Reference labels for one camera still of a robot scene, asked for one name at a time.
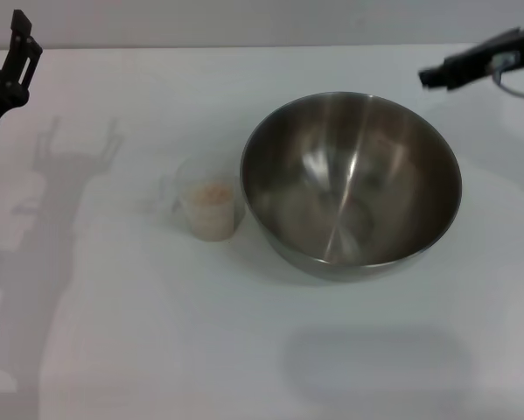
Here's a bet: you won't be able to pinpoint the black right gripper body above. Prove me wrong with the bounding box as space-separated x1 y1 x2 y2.
444 26 524 91

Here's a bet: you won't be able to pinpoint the grey right arm cable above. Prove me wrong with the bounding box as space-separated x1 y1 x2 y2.
490 52 524 100

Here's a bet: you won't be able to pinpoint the clear plastic measuring cup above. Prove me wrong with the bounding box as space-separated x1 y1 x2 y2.
158 155 248 242

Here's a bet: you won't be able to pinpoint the white rice grains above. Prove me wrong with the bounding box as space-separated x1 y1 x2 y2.
183 182 236 240

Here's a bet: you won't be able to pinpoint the stainless steel mixing bowl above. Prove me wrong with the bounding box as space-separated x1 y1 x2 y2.
239 90 464 284

